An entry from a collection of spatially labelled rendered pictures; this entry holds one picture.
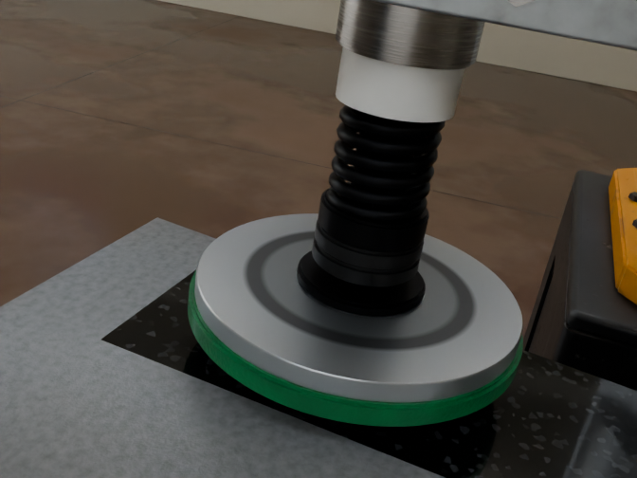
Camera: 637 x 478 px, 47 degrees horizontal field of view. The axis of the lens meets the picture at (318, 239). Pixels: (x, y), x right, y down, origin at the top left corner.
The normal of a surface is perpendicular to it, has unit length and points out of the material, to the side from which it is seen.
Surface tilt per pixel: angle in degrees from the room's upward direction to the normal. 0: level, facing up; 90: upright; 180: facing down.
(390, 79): 90
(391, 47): 90
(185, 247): 0
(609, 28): 90
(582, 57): 90
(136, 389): 0
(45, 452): 0
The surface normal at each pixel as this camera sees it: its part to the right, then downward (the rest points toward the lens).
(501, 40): -0.23, 0.40
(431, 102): 0.45, 0.45
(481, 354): 0.14, -0.89
